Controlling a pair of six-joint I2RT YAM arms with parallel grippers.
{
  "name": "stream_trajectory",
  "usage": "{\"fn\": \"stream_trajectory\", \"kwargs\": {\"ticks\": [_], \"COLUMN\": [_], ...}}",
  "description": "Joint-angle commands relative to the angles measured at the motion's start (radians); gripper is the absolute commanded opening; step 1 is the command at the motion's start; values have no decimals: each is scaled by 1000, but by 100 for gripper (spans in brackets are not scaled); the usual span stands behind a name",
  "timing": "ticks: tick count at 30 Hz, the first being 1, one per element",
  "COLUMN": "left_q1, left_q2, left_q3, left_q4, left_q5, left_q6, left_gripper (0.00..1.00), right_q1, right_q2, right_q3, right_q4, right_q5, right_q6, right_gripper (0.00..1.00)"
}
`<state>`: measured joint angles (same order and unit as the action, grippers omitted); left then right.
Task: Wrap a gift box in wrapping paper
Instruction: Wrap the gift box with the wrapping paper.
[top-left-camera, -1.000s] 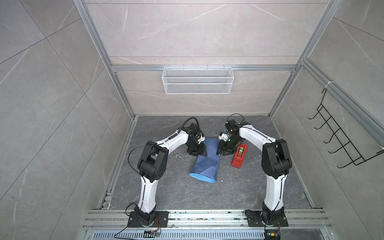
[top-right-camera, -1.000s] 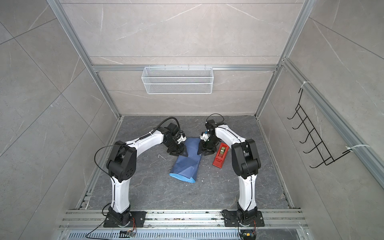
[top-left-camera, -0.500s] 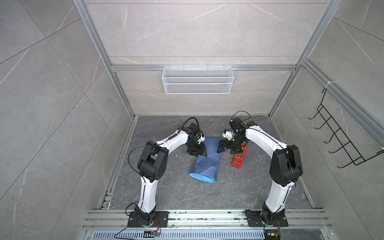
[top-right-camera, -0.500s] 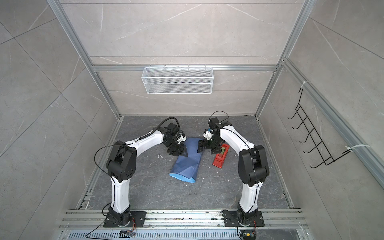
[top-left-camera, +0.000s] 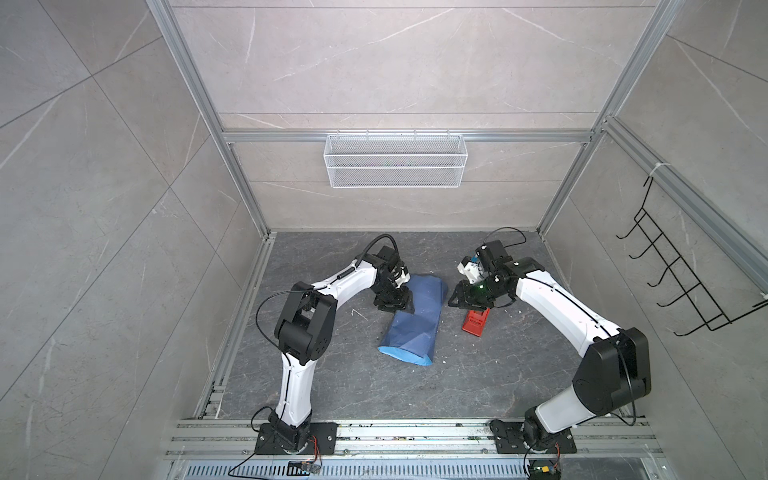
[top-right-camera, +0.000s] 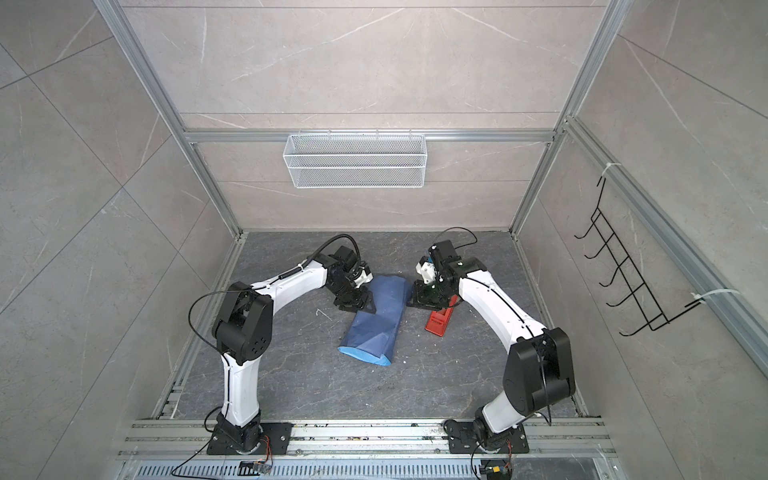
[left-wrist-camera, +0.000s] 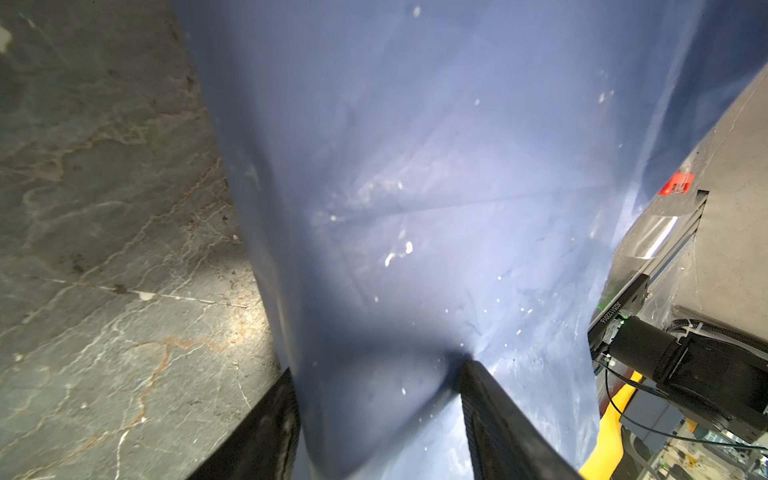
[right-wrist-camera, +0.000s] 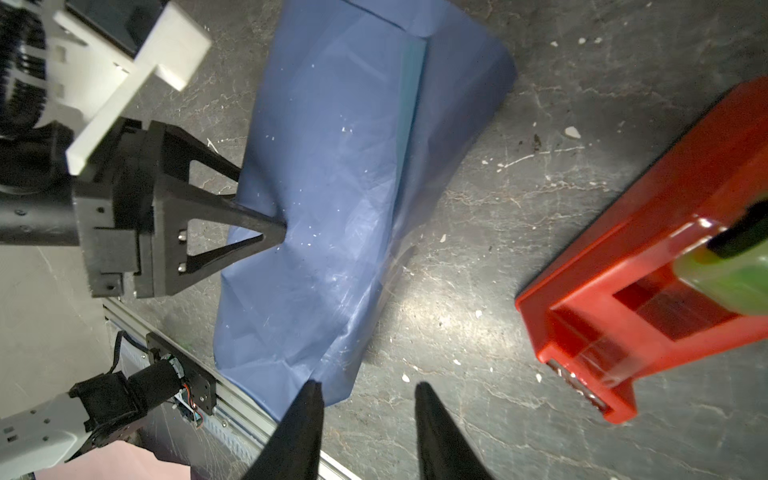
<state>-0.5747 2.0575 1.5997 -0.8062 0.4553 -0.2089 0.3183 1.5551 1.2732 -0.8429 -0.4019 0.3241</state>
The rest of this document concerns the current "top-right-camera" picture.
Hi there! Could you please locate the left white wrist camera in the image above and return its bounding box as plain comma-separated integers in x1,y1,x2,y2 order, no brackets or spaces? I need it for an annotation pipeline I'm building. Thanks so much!
348,262,373,289

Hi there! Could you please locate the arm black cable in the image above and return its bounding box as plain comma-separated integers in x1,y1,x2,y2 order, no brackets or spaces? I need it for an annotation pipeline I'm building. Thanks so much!
302,233,361,265
434,226,479,250

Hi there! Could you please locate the aluminium mounting rail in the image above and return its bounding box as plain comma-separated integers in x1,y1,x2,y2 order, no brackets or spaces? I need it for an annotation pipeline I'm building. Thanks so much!
115,417,625,479

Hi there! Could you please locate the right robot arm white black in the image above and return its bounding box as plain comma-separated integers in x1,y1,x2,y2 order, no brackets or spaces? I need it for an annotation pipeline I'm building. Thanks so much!
410,240,576,451

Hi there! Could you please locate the light blue wrapping paper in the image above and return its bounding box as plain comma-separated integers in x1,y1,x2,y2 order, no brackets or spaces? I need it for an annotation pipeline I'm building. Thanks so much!
338,275,412,366

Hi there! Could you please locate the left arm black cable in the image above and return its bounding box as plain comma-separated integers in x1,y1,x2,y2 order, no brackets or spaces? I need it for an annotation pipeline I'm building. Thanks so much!
302,233,361,265

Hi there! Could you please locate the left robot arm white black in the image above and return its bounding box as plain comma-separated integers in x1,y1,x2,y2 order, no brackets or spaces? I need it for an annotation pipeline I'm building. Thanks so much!
212,246,376,454

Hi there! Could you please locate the red tape dispenser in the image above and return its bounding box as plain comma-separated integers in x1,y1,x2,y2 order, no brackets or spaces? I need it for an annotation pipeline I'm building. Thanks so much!
425,295,460,337

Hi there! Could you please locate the white wire mesh basket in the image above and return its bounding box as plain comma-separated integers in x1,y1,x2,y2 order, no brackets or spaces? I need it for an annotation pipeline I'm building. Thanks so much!
283,133,428,189

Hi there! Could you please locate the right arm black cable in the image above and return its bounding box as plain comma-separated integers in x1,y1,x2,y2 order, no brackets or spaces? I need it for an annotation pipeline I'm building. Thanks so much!
434,226,479,250

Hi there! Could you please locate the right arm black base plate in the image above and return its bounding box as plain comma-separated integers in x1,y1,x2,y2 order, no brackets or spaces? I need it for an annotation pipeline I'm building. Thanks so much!
442,418,530,455

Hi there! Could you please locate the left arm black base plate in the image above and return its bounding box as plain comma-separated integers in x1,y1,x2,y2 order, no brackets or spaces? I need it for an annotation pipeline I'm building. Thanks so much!
206,422,293,456

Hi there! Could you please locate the black wire hook rack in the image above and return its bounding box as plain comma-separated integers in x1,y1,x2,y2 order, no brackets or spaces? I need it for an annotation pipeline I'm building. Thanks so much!
573,178,705,338

